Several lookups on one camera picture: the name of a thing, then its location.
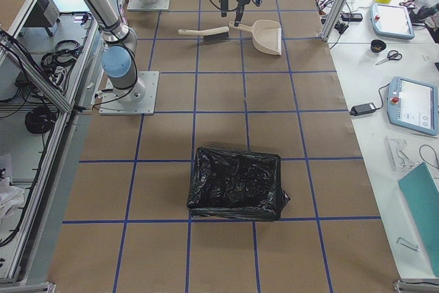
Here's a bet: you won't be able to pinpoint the beige hand brush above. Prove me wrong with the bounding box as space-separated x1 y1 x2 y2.
178 26 229 42

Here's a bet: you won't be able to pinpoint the beige plastic dustpan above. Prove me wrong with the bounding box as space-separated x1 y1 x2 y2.
228 19 282 56

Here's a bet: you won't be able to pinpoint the bin with black bag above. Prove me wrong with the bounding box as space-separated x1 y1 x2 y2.
187 147 290 222

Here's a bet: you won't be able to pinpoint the small black bowl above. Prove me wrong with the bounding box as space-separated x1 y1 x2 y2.
370 39 387 54

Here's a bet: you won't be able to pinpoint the far teach pendant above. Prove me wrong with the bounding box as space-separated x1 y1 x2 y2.
370 3 414 40

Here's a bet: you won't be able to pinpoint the teach pendant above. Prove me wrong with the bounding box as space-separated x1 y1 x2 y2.
370 3 414 40
387 76 438 136

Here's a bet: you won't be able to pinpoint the black power adapter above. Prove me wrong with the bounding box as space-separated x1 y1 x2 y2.
349 102 377 117

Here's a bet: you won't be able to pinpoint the scissors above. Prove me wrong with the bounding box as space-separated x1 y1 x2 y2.
376 49 403 65

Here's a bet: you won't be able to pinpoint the grey control box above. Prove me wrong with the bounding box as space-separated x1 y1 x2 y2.
23 0 60 36

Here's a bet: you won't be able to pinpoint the near teach pendant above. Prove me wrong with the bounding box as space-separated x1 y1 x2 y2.
387 76 438 136

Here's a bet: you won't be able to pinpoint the teal folder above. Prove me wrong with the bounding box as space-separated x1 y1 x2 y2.
398 163 438 277

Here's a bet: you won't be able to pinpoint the hex key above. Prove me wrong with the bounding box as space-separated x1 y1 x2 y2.
396 237 420 252

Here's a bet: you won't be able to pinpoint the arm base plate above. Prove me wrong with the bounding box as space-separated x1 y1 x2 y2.
128 0 170 12
99 71 160 115

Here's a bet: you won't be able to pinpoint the aluminium frame post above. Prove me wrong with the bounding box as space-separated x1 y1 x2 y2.
319 0 361 43

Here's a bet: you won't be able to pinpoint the coiled black cable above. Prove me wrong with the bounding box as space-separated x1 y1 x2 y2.
24 104 56 135

